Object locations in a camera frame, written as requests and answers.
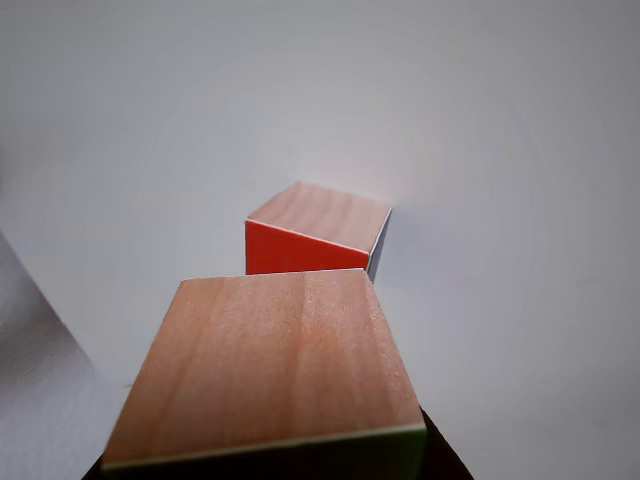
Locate wooden cube with green face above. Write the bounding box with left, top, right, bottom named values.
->
left=101, top=268, right=429, bottom=480

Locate wooden cube with red face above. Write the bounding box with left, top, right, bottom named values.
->
left=244, top=180, right=393, bottom=287

